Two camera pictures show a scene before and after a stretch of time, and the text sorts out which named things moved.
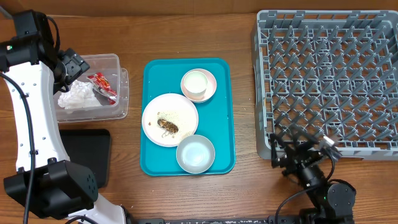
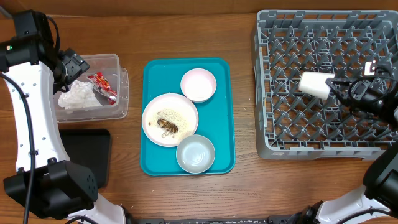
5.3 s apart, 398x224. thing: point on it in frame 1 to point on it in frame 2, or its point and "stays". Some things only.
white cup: x=196 y=83 to x=314 y=84
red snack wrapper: x=102 y=86 stays
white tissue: x=81 y=95 stays
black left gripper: x=74 y=63 stays
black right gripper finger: x=296 y=130 to x=340 y=87
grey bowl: x=195 y=154 stays
